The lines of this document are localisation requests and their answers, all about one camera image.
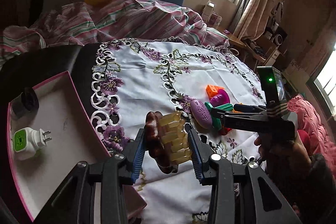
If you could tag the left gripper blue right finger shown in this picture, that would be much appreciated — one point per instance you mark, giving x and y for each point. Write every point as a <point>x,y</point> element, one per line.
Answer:
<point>196,148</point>

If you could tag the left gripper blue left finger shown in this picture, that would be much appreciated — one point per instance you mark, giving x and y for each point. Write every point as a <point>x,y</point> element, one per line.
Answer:
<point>138,153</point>

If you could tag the brown amber toothed comb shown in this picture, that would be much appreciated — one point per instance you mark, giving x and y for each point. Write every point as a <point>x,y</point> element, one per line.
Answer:
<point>166,140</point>

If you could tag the green plastic spool toy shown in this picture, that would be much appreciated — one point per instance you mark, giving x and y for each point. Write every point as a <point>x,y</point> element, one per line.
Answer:
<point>216,118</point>

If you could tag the purple patterned oval case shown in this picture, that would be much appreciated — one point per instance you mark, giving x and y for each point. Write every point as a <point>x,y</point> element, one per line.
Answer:
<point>201,114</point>

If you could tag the magenta funnel cup toy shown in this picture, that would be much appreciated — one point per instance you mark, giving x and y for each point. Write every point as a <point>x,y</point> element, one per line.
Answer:
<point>220,99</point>

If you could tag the green white plug-in device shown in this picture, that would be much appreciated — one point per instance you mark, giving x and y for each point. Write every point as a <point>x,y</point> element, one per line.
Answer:
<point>27,142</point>

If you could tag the black grey cap bottle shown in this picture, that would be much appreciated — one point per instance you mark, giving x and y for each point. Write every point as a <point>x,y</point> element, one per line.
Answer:
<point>27,102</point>

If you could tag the dark jacket right forearm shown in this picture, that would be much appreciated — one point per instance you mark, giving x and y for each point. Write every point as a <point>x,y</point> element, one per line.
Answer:
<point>314,193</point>

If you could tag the person's right hand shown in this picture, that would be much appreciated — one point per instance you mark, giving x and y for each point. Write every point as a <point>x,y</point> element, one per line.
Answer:
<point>287,165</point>

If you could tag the small red plastic piece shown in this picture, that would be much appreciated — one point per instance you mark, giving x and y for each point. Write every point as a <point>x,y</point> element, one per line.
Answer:
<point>224,131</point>

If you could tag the pink fabric heap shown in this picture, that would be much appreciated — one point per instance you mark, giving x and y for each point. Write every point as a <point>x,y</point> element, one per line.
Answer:
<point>312,132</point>

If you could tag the orange cube block toy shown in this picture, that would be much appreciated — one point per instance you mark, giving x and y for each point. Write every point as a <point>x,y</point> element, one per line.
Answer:
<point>212,90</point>

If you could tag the wooden shelf with clutter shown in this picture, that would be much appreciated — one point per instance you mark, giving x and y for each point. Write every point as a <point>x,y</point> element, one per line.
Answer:
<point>269,47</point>

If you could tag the white embroidered floral tablecloth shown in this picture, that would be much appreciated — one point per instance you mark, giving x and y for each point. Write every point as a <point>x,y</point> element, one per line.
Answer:
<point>131,78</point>

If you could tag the wooden side desk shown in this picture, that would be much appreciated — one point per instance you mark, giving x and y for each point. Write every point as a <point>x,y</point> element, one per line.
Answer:
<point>234,41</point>

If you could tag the pink white tray box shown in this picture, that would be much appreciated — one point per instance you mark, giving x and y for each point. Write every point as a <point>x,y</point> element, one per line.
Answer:
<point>73,179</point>

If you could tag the pink jar on desk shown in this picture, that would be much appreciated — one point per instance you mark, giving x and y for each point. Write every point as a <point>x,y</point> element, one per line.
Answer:
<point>215,19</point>

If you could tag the white box on desk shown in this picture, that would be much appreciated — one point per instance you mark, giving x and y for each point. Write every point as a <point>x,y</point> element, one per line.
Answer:
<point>207,11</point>

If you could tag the striped pink green blanket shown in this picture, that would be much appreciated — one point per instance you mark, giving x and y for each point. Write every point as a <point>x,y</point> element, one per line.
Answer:
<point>80,24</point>

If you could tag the black camera box green light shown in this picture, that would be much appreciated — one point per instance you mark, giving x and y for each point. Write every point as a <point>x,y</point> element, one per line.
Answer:
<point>273,88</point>

